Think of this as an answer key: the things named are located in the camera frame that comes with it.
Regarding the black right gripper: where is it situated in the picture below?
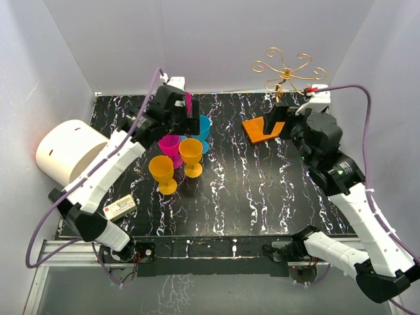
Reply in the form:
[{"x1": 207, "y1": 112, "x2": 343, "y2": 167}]
[{"x1": 264, "y1": 102, "x2": 318, "y2": 167}]

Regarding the yellow wine glass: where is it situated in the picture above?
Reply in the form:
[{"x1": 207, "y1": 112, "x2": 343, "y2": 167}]
[
  {"x1": 148, "y1": 155, "x2": 177, "y2": 196},
  {"x1": 178, "y1": 138, "x2": 203, "y2": 178}
]

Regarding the pink wine glass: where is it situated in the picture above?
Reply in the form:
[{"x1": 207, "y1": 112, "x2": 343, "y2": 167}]
[
  {"x1": 158, "y1": 135, "x2": 183, "y2": 169},
  {"x1": 185, "y1": 92, "x2": 192, "y2": 116}
]

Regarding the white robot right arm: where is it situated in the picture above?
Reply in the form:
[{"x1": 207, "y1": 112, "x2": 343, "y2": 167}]
[{"x1": 262, "y1": 104, "x2": 419, "y2": 303}]

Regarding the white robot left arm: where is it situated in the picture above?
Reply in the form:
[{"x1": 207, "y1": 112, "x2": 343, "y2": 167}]
[{"x1": 49, "y1": 77, "x2": 200, "y2": 262}]

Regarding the small cardboard box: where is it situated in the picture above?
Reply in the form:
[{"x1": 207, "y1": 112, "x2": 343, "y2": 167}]
[{"x1": 103, "y1": 194, "x2": 137, "y2": 222}]

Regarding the white round container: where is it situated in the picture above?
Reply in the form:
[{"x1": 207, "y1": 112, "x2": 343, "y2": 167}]
[{"x1": 35, "y1": 119, "x2": 109, "y2": 187}]

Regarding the gold wire glass rack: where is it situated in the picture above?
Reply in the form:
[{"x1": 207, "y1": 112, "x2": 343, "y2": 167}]
[{"x1": 241, "y1": 47, "x2": 327, "y2": 145}]

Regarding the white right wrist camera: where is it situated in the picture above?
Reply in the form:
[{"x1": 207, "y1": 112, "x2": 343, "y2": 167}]
[{"x1": 295, "y1": 91, "x2": 331, "y2": 116}]

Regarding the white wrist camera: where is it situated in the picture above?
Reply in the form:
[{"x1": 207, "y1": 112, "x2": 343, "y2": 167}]
[
  {"x1": 159, "y1": 73, "x2": 186, "y2": 91},
  {"x1": 295, "y1": 91, "x2": 331, "y2": 116}
]

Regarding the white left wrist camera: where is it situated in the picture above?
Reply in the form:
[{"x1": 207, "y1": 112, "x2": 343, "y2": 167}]
[{"x1": 159, "y1": 73, "x2": 186, "y2": 91}]

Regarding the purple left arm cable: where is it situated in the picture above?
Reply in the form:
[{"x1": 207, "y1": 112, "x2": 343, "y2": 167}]
[{"x1": 25, "y1": 66, "x2": 167, "y2": 269}]

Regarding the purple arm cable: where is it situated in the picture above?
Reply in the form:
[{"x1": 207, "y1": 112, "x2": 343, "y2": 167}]
[
  {"x1": 308, "y1": 84, "x2": 420, "y2": 315},
  {"x1": 25, "y1": 66, "x2": 167, "y2": 269}
]

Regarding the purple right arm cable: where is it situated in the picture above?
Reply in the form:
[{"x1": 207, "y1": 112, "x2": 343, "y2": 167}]
[{"x1": 308, "y1": 84, "x2": 420, "y2": 315}]

